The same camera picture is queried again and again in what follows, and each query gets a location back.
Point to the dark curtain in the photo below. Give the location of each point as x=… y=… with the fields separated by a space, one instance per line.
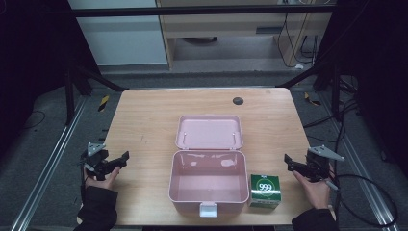
x=29 y=64
x=378 y=80

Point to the green and white carton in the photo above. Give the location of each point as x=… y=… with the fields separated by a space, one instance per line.
x=265 y=192

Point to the white cabinet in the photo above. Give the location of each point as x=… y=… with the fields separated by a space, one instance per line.
x=122 y=38

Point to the yellow and black tape strip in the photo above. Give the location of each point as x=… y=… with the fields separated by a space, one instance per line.
x=103 y=103
x=311 y=100

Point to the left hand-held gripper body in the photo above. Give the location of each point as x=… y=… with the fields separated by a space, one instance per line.
x=96 y=160

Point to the person's left hand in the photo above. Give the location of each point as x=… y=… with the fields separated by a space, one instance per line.
x=104 y=182

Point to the dark round table grommet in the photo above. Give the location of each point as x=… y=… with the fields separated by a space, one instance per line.
x=238 y=101

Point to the pink plastic storage box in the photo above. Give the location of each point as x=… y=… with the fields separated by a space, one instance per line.
x=208 y=173

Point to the black diagonal frame brace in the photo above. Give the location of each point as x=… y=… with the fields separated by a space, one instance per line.
x=99 y=78
x=304 y=75

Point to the aluminium floor rail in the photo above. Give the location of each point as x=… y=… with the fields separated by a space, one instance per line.
x=48 y=166
x=362 y=166

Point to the black horizontal frame bar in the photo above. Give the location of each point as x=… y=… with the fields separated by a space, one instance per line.
x=192 y=11

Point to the black upright stand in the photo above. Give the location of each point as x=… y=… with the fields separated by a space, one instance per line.
x=69 y=96

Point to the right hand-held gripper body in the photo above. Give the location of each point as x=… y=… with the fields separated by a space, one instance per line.
x=319 y=163

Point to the person's right hand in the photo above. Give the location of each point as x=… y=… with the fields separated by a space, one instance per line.
x=316 y=192

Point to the light wooden desk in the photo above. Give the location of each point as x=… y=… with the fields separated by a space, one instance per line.
x=224 y=25

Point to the white plug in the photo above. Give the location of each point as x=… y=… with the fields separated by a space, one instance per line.
x=299 y=66

